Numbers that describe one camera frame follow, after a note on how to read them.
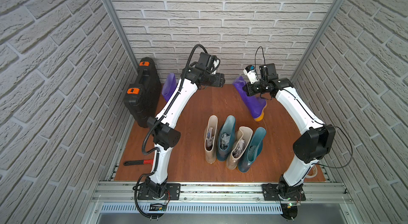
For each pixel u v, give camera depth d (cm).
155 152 58
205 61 60
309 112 50
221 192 76
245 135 65
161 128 50
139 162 81
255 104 88
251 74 75
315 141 45
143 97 76
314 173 79
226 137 74
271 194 73
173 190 74
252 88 74
